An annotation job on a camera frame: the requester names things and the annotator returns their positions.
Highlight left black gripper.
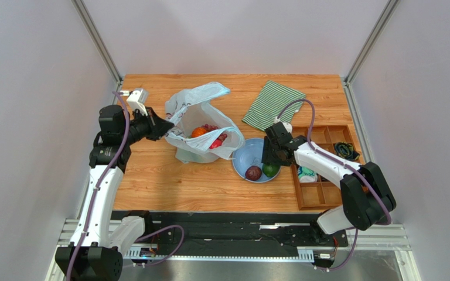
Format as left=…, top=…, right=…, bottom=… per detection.
left=120, top=107, right=173, bottom=146

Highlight green avocado fruit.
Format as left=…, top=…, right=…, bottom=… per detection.
left=262, top=164, right=281, bottom=178

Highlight dark purple passion fruit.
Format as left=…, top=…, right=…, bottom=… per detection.
left=245, top=166, right=263, bottom=181

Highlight light blue cartoon plastic bag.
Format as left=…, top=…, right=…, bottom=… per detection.
left=165, top=82, right=246, bottom=163

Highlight orange mini pumpkin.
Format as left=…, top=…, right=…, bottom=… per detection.
left=191, top=126, right=209, bottom=138

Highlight purple grape bunch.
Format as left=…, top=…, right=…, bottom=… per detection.
left=202, top=124, right=228, bottom=142

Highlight red apple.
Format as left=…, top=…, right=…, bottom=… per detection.
left=209, top=139, right=223, bottom=149

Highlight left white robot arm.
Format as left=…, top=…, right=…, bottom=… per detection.
left=55, top=105, right=174, bottom=280

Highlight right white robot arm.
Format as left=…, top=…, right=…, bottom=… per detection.
left=262, top=122, right=397, bottom=235

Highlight blue round plate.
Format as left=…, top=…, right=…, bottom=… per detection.
left=232, top=138, right=280, bottom=183

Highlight teal white socks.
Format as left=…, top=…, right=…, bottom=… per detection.
left=297, top=166, right=318, bottom=183

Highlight green white striped cloth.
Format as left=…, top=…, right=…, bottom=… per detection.
left=242, top=80, right=306, bottom=131

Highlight wooden compartment tray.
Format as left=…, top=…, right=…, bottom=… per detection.
left=290, top=125, right=364, bottom=212

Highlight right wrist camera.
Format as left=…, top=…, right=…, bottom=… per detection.
left=274, top=118, right=293, bottom=133

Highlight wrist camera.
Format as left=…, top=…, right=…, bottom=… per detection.
left=121, top=88, right=149, bottom=116
left=274, top=118, right=293, bottom=133

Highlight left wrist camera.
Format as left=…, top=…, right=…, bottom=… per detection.
left=121, top=88, right=149, bottom=116

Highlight dark coiled cable bundle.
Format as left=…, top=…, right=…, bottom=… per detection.
left=333, top=142, right=360, bottom=162

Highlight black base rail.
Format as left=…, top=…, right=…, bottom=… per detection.
left=111, top=211, right=350, bottom=258

